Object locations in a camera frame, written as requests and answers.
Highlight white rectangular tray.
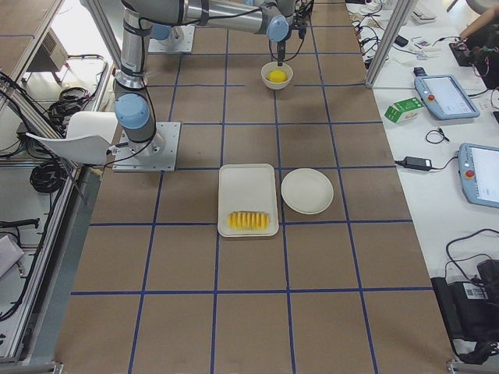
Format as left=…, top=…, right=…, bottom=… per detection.
left=218, top=164, right=279, bottom=238

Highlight small black looped cable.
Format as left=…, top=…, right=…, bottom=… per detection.
left=425, top=127, right=451, bottom=144

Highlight sliced orange pieces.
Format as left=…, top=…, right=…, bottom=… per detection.
left=228, top=211, right=270, bottom=231

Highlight yellow lemon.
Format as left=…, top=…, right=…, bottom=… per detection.
left=267, top=69, right=288, bottom=83

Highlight near teach pendant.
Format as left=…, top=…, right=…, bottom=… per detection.
left=458, top=143, right=498, bottom=208

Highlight black phone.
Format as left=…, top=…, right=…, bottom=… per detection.
left=395, top=35, right=409, bottom=48

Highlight far teach pendant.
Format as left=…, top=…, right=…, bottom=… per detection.
left=414, top=75, right=480, bottom=120

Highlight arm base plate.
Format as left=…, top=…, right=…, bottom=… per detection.
left=112, top=122, right=181, bottom=172
left=148, top=23, right=195, bottom=55

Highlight white plastic chair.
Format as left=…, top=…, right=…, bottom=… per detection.
left=27, top=111, right=118, bottom=165

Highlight white shallow plate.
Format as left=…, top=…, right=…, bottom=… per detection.
left=281, top=168, right=334, bottom=215

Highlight green white carton box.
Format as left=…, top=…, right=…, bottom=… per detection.
left=384, top=97, right=424, bottom=124

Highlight black device on table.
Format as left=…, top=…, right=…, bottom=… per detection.
left=431, top=259, right=498, bottom=365

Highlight beige ceramic bowl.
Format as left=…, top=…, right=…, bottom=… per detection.
left=260, top=62, right=293, bottom=90

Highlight aluminium frame post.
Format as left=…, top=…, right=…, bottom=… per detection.
left=365, top=0, right=413, bottom=88

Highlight black power adapter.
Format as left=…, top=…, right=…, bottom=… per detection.
left=404, top=156, right=433, bottom=171

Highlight teach pendant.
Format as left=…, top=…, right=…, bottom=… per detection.
left=414, top=75, right=480, bottom=120
left=458, top=143, right=498, bottom=208

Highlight person forearm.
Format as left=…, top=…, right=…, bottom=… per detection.
left=459, top=7, right=498, bottom=40

